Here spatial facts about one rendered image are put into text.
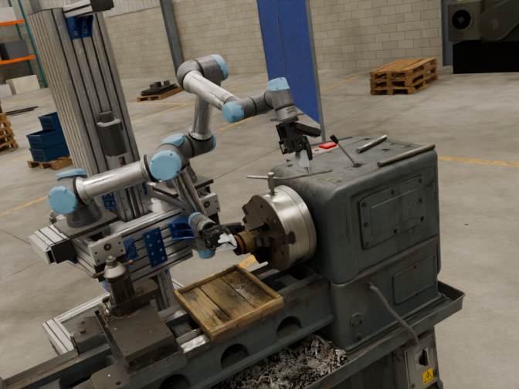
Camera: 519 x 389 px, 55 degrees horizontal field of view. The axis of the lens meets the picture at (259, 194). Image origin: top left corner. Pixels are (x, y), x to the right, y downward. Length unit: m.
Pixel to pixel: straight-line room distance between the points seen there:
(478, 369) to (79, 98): 2.35
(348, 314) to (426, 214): 0.53
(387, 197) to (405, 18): 10.74
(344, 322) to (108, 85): 1.46
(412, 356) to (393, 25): 10.93
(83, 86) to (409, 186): 1.46
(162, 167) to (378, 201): 0.84
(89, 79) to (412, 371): 1.91
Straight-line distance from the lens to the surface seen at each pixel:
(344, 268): 1.92
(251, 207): 1.93
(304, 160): 1.81
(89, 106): 2.37
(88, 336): 1.95
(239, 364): 1.91
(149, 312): 1.83
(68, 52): 2.34
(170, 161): 1.93
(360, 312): 2.10
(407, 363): 2.35
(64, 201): 2.05
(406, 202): 2.06
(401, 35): 12.69
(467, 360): 2.97
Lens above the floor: 1.90
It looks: 21 degrees down
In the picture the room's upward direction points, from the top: 10 degrees counter-clockwise
